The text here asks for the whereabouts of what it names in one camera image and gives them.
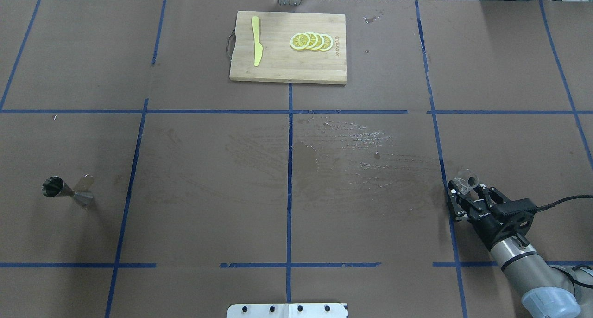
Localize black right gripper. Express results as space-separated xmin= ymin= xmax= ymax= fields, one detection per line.
xmin=447 ymin=180 xmax=533 ymax=251

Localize small glass beaker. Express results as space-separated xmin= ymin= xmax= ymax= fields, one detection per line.
xmin=453 ymin=168 xmax=480 ymax=195

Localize steel jigger measuring cup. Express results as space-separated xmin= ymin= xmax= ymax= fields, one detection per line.
xmin=42 ymin=174 xmax=95 ymax=207

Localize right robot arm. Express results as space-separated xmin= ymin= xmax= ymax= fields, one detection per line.
xmin=447 ymin=177 xmax=593 ymax=318

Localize lemon slice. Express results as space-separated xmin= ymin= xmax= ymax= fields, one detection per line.
xmin=290 ymin=32 xmax=311 ymax=51
xmin=318 ymin=34 xmax=334 ymax=52
xmin=311 ymin=33 xmax=325 ymax=51
xmin=305 ymin=32 xmax=320 ymax=50

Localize front lemon slice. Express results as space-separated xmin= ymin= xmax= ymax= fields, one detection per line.
xmin=290 ymin=32 xmax=311 ymax=51

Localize bamboo cutting board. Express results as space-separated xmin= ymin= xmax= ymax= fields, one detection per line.
xmin=229 ymin=10 xmax=347 ymax=85

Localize yellow plastic knife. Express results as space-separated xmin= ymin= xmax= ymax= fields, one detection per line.
xmin=251 ymin=16 xmax=264 ymax=67

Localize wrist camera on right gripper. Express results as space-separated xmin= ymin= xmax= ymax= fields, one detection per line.
xmin=491 ymin=198 xmax=538 ymax=227

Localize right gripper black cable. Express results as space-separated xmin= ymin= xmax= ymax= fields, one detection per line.
xmin=535 ymin=195 xmax=593 ymax=212

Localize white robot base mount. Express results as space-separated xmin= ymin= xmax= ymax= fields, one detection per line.
xmin=226 ymin=303 xmax=349 ymax=318

